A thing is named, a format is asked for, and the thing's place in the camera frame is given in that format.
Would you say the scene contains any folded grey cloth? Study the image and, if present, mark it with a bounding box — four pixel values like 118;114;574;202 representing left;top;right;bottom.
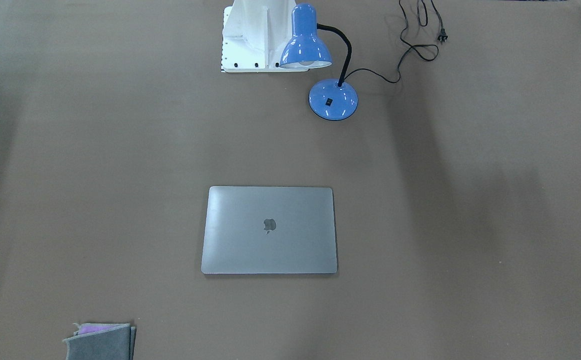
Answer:
63;322;137;360

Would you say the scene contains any blue desk lamp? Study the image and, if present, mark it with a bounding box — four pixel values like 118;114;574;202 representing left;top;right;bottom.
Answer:
279;3;358;122

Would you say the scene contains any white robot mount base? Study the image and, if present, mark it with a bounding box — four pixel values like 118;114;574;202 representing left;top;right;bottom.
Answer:
221;0;305;73

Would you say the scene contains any black lamp power cable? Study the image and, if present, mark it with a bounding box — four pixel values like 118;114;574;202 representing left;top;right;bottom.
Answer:
343;0;449;86

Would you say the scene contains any silver grey laptop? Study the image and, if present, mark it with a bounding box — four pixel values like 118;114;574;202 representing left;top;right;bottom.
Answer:
200;186;339;276

